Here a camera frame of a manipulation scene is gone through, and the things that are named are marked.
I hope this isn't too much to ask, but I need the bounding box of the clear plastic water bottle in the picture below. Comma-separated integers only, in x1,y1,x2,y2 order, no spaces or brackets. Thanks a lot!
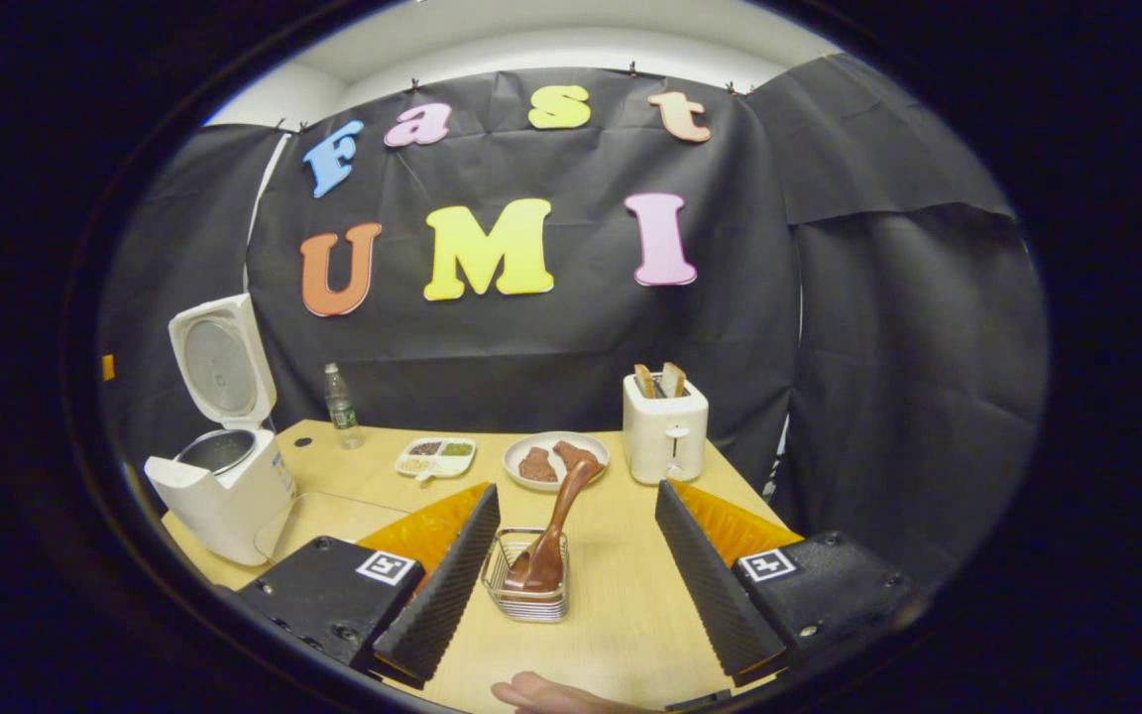
323,362,366,450

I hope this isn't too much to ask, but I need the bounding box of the black backdrop cloth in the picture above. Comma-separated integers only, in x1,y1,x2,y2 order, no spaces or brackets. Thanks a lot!
100,55,1048,586

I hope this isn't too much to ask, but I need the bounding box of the white toaster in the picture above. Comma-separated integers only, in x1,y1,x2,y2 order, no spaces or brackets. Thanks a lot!
623,372,709,485

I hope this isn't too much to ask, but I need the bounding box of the clear box of white rice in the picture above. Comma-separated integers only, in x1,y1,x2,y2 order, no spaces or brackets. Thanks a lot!
254,491,413,566

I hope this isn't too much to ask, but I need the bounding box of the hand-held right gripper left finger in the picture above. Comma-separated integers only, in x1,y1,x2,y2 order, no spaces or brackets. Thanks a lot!
234,483,502,690

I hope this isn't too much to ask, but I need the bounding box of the brown wooden spoon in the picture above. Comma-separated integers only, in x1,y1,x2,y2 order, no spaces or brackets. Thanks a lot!
505,459,600,594

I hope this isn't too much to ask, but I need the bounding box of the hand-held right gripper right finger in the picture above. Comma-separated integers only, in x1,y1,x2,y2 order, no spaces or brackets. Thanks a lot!
654,479,919,687

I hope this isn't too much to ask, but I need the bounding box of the white round plate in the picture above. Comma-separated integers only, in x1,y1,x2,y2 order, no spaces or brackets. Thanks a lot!
503,431,612,493

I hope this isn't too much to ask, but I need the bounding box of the white divided grain dish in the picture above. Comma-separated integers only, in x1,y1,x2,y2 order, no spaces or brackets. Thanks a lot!
395,437,478,482

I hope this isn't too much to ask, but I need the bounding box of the white rice cooker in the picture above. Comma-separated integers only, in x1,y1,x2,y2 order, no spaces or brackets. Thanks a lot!
144,294,299,567

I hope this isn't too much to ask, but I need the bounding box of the metal wire chopstick holder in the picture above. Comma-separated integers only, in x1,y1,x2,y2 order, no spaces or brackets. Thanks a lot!
481,527,571,623

